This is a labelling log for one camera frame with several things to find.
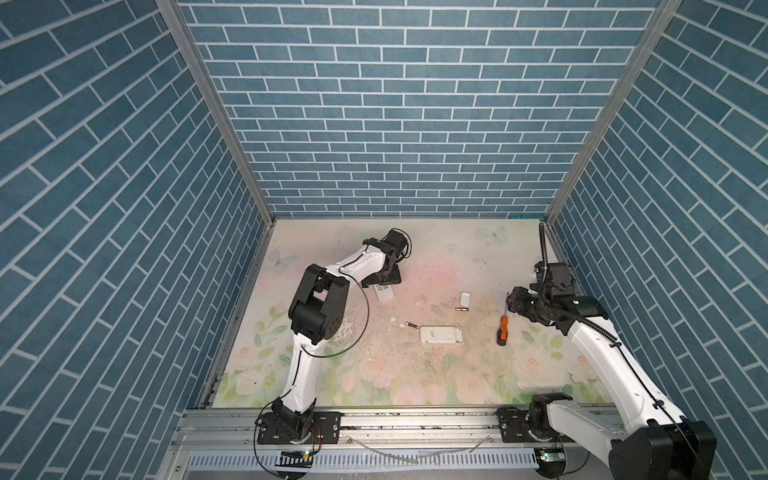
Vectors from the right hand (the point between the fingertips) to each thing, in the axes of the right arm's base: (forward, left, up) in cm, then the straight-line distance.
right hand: (511, 297), depth 82 cm
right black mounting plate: (-29, 0, -14) cm, 32 cm away
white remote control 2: (-6, +19, -13) cm, 24 cm away
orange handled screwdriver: (-5, 0, -13) cm, 14 cm away
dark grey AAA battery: (-4, +28, -13) cm, 31 cm away
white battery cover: (+7, +10, -15) cm, 19 cm away
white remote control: (+7, +37, -13) cm, 40 cm away
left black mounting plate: (-34, +47, -13) cm, 59 cm away
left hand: (+11, +38, -12) cm, 41 cm away
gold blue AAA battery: (+3, +11, -14) cm, 18 cm away
